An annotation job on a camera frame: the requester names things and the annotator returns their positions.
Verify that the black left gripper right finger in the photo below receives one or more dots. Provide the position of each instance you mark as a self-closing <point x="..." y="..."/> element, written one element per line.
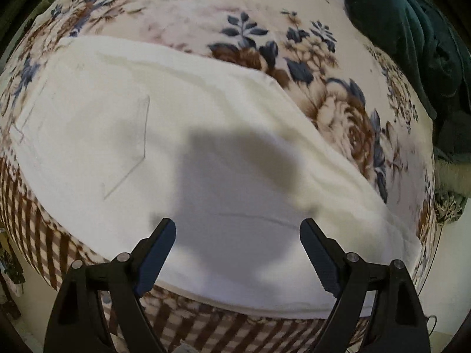
<point x="397" y="322"/>

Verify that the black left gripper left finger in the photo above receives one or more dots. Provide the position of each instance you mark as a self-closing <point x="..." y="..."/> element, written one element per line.
<point x="77" y="322"/>

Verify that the white pants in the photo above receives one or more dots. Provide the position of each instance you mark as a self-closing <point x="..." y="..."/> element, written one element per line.
<point x="117" y="134"/>

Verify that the olive knitted fringed cloth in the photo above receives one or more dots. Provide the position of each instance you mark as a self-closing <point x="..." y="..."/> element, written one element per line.
<point x="452" y="186"/>

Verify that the dark green velvet cloth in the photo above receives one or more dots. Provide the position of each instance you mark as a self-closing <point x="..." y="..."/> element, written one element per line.
<point x="434" y="59"/>

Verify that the floral fleece blanket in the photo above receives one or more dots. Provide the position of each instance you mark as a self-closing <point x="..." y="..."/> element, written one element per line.
<point x="356" y="97"/>

